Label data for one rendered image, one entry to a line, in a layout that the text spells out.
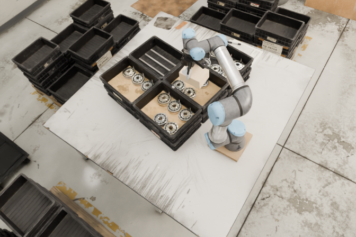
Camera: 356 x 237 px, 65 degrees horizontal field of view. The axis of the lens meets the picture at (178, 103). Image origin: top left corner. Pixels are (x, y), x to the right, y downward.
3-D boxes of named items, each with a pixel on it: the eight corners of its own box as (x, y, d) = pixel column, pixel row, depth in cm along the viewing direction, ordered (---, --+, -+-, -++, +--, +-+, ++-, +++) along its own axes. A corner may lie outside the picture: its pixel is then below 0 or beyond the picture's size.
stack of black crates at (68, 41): (82, 43, 352) (72, 22, 324) (99, 52, 341) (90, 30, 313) (59, 64, 335) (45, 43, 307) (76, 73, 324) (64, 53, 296)
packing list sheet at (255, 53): (264, 50, 244) (264, 49, 244) (252, 67, 234) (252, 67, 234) (231, 37, 257) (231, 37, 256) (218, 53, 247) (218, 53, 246)
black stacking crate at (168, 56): (189, 66, 226) (188, 56, 217) (163, 89, 216) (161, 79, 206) (156, 45, 244) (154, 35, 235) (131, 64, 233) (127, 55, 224)
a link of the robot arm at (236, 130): (247, 139, 184) (250, 130, 173) (229, 146, 182) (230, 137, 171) (239, 125, 190) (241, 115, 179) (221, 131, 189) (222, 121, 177)
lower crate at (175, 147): (203, 125, 207) (202, 117, 197) (175, 153, 196) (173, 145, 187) (165, 97, 225) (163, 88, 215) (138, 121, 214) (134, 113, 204)
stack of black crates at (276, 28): (293, 54, 313) (305, 21, 276) (283, 71, 300) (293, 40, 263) (260, 42, 328) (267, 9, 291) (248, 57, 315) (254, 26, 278)
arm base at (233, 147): (248, 137, 195) (250, 130, 187) (240, 155, 189) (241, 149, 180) (228, 128, 200) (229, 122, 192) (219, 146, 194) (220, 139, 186)
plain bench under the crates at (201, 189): (294, 114, 285) (316, 69, 228) (215, 262, 217) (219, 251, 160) (168, 57, 346) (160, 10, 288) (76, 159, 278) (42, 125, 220)
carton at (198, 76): (208, 76, 189) (208, 70, 182) (199, 89, 183) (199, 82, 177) (189, 68, 195) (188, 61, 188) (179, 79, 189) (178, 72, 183)
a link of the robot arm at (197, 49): (211, 47, 150) (203, 34, 156) (192, 53, 149) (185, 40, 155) (211, 57, 156) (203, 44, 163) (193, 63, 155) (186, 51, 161)
